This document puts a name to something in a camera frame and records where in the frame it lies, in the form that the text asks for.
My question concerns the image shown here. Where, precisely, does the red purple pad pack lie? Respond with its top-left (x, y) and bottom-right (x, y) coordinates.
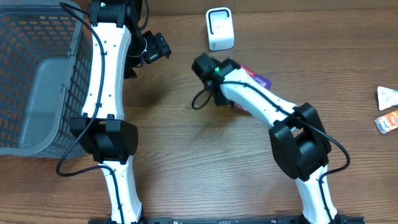
top-left (233, 64), bottom-right (272, 113)

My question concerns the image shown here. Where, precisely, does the white Pantene tube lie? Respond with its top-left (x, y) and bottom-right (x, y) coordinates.
top-left (377, 86), bottom-right (398, 111)

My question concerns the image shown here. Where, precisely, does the orange tissue pack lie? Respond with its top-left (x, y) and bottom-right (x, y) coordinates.
top-left (374, 110), bottom-right (398, 134)

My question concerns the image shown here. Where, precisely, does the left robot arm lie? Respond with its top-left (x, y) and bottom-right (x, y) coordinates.
top-left (70, 1), bottom-right (172, 223)

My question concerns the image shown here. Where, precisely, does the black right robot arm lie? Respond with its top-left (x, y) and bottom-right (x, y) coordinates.
top-left (192, 54), bottom-right (339, 223)

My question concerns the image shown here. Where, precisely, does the white barcode scanner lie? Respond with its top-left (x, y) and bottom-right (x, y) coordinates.
top-left (205, 7), bottom-right (234, 51)

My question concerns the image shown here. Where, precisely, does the dark grey plastic basket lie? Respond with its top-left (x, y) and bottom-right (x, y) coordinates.
top-left (1, 1), bottom-right (92, 159)

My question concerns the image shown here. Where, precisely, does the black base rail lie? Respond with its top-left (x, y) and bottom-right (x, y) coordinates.
top-left (88, 215), bottom-right (365, 224)

